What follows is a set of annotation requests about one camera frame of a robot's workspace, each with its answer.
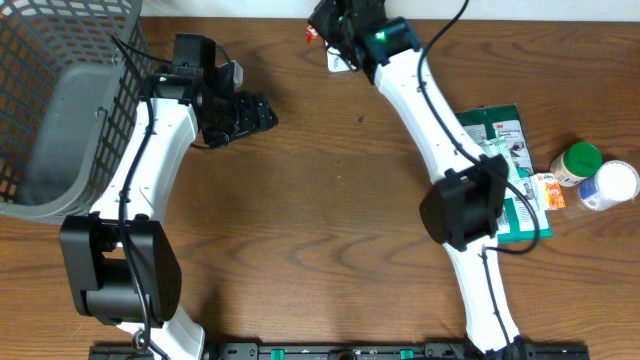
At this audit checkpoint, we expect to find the white jar blue label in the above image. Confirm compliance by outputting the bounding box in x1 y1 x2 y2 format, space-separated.
578 160 639 211

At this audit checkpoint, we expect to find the green lid jar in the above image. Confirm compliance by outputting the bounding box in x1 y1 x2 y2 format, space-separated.
550 142 603 187

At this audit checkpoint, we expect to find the pale green wipes packet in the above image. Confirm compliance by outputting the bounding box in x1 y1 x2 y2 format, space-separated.
480 137 523 187

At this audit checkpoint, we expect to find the orange small box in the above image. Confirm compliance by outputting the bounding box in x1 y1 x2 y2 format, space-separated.
529 173 566 211

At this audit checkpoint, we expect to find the white barcode scanner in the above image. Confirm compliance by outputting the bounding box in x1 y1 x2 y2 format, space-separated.
325 42 353 73

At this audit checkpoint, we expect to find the red white small packet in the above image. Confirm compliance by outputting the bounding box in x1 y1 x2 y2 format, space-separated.
306 25 318 44

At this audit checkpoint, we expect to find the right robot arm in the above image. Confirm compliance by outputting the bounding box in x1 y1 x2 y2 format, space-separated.
308 0 519 359

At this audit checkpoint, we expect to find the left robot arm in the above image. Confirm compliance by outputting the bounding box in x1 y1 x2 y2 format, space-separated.
59 33 278 359

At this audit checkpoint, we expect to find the green white package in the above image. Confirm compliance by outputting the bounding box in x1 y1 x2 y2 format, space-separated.
456 104 553 244

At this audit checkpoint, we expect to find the grey plastic mesh basket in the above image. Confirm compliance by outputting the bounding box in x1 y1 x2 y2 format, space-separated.
1 0 152 224

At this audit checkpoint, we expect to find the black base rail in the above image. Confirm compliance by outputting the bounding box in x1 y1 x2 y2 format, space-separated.
89 341 591 360

